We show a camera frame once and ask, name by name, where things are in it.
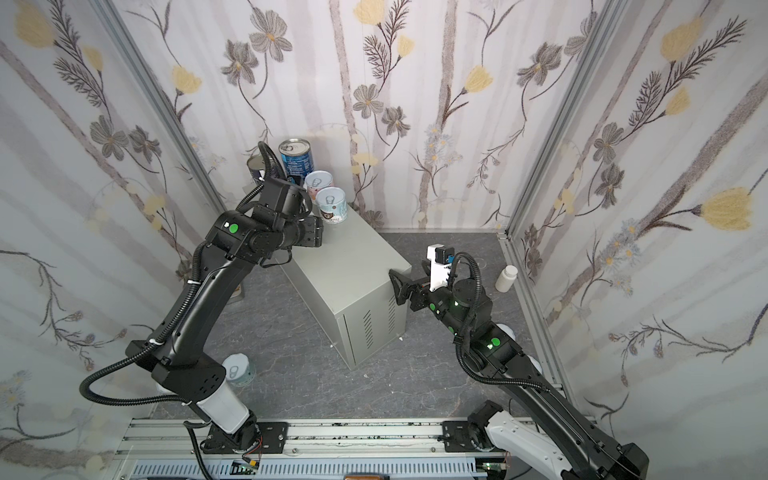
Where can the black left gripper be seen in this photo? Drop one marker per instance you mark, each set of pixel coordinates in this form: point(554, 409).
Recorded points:
point(310, 231)

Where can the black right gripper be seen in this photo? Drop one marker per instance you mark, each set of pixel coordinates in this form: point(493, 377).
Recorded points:
point(417, 288)

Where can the white brown label can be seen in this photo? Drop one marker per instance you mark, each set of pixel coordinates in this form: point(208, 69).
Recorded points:
point(332, 205)

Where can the pink label can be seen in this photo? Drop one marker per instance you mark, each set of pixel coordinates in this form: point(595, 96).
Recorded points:
point(317, 181)

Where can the blue label tall can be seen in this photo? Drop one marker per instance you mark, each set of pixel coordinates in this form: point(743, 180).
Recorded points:
point(297, 159)

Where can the dark navy tall can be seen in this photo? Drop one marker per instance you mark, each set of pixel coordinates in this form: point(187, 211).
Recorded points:
point(256, 166)

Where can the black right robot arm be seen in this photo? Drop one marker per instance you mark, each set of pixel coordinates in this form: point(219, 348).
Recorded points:
point(563, 444)

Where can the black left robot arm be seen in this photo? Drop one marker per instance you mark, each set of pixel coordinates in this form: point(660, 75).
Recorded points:
point(275, 216)

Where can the grey metal cabinet counter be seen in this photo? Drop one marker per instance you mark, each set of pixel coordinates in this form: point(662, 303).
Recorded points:
point(345, 285)

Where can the white plastic bottle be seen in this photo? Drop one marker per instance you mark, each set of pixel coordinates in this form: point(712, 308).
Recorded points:
point(506, 279)

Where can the orange label can right side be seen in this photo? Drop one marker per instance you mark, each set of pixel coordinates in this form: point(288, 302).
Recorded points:
point(507, 330)

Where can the teal label flat can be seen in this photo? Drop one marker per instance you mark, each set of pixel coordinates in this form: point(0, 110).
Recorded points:
point(239, 370)

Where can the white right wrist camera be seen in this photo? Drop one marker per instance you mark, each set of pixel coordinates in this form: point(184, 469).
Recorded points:
point(441, 259)

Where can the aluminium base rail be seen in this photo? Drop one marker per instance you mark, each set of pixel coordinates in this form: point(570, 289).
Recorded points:
point(305, 449)

